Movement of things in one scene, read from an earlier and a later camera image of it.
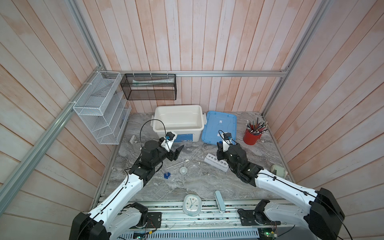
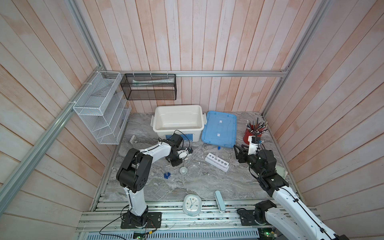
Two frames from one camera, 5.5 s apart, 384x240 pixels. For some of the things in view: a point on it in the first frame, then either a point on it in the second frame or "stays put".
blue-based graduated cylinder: [167, 175] stays put
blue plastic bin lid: [215, 124] stays put
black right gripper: [219, 151] -> [242, 153]
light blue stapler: [220, 202] stays put
